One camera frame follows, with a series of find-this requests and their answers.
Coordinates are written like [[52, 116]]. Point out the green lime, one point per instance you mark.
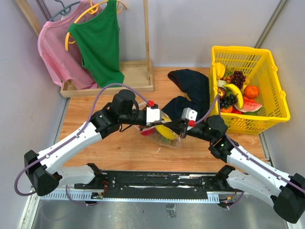
[[251, 113]]

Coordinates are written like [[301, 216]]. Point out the orange fruit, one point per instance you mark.
[[251, 92]]

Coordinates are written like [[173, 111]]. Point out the pink shirt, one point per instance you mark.
[[64, 65]]

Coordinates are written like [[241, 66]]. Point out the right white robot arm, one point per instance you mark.
[[285, 193]]

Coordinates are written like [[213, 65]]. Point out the dark purple grape bunch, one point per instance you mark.
[[238, 79]]

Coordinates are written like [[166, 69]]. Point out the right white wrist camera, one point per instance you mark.
[[189, 114]]

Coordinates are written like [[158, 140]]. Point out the black grape bunch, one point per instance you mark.
[[228, 101]]

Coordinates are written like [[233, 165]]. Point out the dark navy cloth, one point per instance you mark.
[[196, 86]]

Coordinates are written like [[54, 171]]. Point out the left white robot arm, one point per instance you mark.
[[45, 169]]

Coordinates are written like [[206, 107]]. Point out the watermelon slice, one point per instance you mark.
[[249, 106]]

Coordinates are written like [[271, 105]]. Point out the clear zip top bag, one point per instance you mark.
[[158, 133]]

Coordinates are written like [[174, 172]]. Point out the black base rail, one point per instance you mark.
[[157, 186]]

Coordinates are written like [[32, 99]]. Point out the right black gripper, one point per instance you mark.
[[177, 127]]

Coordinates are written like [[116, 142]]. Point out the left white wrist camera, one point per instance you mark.
[[153, 115]]

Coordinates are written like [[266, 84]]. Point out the wooden clothes rack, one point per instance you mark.
[[138, 74]]

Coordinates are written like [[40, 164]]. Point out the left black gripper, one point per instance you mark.
[[155, 124]]

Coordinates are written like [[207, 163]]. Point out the yellow plastic basket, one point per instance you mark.
[[259, 67]]

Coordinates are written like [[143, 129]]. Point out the red apple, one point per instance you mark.
[[148, 131]]

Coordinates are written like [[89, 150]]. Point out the grey clothes hanger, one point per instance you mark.
[[65, 9]]

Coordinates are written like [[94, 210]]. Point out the yellow banana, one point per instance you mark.
[[164, 131], [236, 91]]

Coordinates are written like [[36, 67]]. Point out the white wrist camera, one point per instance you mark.
[[153, 115], [189, 114]]

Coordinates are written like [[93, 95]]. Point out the green tank top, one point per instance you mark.
[[98, 41]]

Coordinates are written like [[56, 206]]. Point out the brown longan fruit bunch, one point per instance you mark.
[[171, 142]]

